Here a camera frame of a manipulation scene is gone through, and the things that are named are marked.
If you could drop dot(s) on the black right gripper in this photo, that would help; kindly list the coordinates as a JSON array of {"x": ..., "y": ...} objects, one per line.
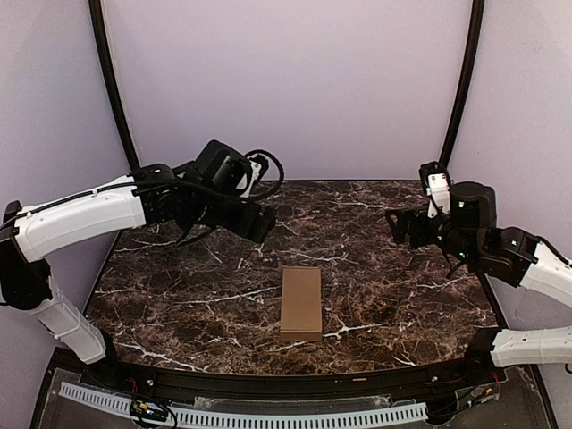
[{"x": 406, "y": 224}]

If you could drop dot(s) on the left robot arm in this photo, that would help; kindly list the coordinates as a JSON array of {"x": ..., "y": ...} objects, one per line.
[{"x": 214, "y": 190}]

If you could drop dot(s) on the brown cardboard box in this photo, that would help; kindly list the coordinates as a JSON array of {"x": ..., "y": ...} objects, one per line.
[{"x": 301, "y": 304}]

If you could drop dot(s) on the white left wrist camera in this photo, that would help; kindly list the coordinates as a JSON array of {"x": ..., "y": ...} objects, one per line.
[{"x": 258, "y": 161}]

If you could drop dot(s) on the black frame post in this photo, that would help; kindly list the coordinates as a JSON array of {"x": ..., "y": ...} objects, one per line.
[
  {"x": 96, "y": 12},
  {"x": 464, "y": 81}
]

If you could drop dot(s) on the white slotted cable duct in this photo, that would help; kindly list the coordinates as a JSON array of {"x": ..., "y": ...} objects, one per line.
[{"x": 364, "y": 412}]

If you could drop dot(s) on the right black frame post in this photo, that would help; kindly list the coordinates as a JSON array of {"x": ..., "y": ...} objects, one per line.
[{"x": 464, "y": 81}]

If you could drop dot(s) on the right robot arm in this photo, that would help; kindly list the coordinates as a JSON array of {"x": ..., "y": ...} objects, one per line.
[{"x": 460, "y": 220}]

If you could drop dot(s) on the left black frame post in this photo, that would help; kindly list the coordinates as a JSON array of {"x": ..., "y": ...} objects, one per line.
[{"x": 96, "y": 12}]

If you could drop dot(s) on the small circuit board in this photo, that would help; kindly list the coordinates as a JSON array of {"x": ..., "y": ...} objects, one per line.
[{"x": 149, "y": 410}]

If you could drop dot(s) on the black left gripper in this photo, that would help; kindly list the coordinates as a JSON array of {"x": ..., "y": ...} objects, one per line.
[{"x": 261, "y": 222}]

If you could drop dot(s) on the black front rail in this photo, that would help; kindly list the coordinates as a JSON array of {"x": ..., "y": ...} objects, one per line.
[{"x": 431, "y": 382}]

